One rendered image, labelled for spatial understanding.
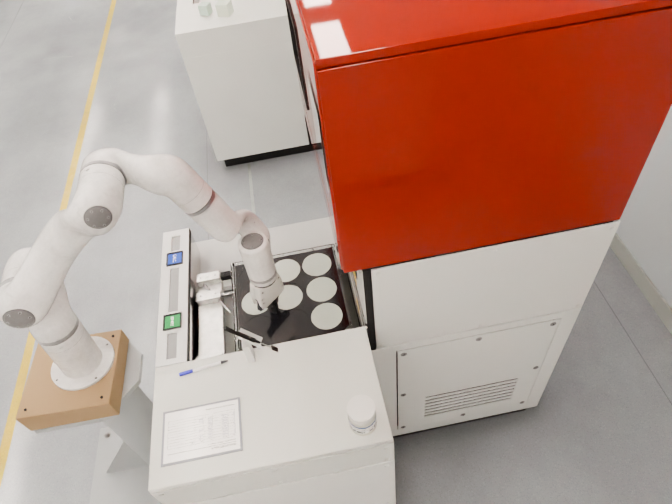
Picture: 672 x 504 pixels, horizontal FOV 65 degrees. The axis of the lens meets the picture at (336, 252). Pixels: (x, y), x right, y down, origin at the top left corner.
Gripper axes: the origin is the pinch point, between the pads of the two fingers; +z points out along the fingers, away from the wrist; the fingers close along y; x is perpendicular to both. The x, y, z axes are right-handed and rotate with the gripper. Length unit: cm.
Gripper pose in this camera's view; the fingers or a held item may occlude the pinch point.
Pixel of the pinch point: (273, 306)
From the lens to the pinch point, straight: 170.2
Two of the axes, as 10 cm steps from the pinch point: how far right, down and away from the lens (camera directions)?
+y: -6.2, 6.3, -4.7
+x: 7.8, 4.2, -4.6
